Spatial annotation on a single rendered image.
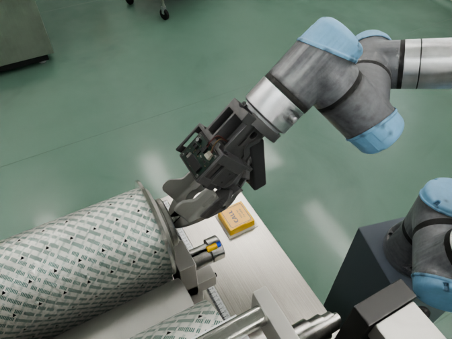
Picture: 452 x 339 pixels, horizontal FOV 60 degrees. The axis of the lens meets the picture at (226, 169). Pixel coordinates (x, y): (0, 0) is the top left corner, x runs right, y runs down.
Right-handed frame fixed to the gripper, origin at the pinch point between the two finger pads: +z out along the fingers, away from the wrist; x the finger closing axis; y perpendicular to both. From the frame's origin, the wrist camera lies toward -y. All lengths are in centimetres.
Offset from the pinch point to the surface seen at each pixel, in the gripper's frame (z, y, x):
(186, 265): 3.2, -0.8, 6.5
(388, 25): -132, -271, -186
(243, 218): 4.2, -36.6, -13.2
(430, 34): -147, -284, -156
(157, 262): 2.8, 6.1, 7.2
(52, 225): 7.7, 16.4, -1.6
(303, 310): 5.6, -38.6, 12.3
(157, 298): 6.2, 4.9, 10.4
